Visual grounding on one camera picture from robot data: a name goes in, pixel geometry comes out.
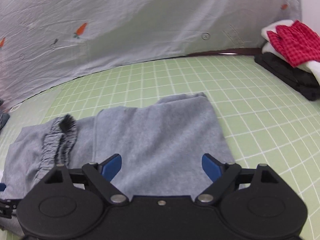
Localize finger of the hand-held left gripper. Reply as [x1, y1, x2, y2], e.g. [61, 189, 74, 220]
[0, 183, 18, 218]

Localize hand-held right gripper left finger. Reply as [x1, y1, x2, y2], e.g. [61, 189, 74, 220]
[41, 154, 129, 204]

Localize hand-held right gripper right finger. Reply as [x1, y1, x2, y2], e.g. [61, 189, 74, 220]
[195, 153, 280, 204]

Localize grey pants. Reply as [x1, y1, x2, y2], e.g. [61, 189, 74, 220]
[0, 92, 235, 233]

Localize black folded clothes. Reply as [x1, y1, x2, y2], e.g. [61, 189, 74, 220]
[254, 52, 320, 102]

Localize green grid mat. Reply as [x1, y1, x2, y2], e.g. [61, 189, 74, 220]
[0, 54, 320, 240]

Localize dark teal cloth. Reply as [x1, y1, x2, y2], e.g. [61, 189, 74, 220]
[0, 112, 10, 131]

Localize white cloth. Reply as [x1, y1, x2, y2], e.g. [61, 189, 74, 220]
[261, 19, 320, 83]

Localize grey printed sheet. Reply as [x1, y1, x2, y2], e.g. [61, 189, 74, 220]
[0, 0, 303, 111]

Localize red checked cloth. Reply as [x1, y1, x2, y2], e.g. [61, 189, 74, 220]
[266, 20, 320, 68]

